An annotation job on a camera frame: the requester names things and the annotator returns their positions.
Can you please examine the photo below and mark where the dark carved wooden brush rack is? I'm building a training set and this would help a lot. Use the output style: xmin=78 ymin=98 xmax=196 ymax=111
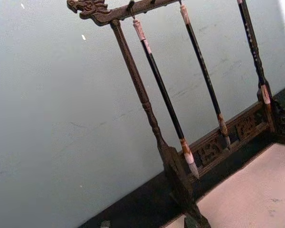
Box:
xmin=66 ymin=0 xmax=285 ymax=228

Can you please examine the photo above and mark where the black table cloth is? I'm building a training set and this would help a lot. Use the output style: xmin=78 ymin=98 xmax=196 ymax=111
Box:
xmin=77 ymin=83 xmax=285 ymax=228

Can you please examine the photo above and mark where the black calligraphy brush, pale ferrule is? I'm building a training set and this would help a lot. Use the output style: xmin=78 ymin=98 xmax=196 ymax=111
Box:
xmin=236 ymin=0 xmax=272 ymax=105

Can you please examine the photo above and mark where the pale felt writing mat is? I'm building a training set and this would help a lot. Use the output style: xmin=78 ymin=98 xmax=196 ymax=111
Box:
xmin=195 ymin=142 xmax=285 ymax=228

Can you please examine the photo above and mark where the large black-handled calligraphy brush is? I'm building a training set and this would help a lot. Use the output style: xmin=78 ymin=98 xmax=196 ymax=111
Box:
xmin=132 ymin=18 xmax=200 ymax=181

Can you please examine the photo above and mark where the thin black-handled calligraphy brush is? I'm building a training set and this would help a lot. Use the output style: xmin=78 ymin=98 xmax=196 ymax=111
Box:
xmin=179 ymin=3 xmax=232 ymax=152

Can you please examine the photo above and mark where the plain pale wall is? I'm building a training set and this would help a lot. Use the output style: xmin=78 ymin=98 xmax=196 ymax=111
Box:
xmin=0 ymin=0 xmax=285 ymax=228

